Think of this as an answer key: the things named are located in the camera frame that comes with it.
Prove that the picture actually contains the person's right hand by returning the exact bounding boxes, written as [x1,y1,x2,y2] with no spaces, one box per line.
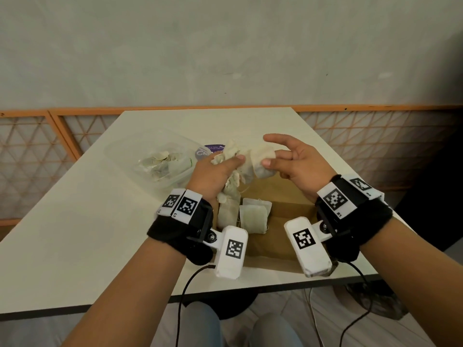
[260,133,338,204]

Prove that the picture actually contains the black cable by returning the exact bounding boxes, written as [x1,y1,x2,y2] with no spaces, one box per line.
[175,264,218,347]
[338,262,374,347]

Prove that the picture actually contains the clear plastic container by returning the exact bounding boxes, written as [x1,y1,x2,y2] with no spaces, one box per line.
[104,128,211,194]

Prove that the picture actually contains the dark grey floor object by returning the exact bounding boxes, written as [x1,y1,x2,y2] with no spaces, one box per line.
[343,281,410,320]

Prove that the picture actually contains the person's right forearm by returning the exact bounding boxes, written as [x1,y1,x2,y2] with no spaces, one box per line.
[360,217,463,347]

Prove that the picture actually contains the grey trousers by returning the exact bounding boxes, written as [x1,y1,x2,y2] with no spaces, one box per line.
[151,301,305,347]

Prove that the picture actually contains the person's left forearm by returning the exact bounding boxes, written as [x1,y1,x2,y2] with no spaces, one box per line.
[61,236,187,347]

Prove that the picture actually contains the pile of tea bags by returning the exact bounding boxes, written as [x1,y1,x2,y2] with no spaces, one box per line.
[137,150,194,183]

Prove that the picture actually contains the thin white cable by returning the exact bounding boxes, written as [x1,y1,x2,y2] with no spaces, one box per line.
[303,288,325,347]

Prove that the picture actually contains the round purple sticker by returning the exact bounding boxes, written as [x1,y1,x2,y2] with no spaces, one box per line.
[195,143,227,160]

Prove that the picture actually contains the orange lattice fence panel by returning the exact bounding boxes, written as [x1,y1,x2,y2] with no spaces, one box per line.
[49,104,463,192]
[0,110,82,227]

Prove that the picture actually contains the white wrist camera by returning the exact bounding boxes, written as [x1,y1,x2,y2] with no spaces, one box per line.
[283,217,339,279]
[202,226,249,280]

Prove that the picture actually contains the brown paper box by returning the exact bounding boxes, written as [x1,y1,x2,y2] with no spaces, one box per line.
[211,169,340,275]

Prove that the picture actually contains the bunch of tea bags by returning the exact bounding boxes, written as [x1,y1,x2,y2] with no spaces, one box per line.
[211,140,252,206]

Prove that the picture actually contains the person's left hand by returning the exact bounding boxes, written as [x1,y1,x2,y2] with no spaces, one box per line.
[185,153,247,205]

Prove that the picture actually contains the black marker wristband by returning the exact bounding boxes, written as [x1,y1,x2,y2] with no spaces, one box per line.
[146,188,215,267]
[314,173,394,263]

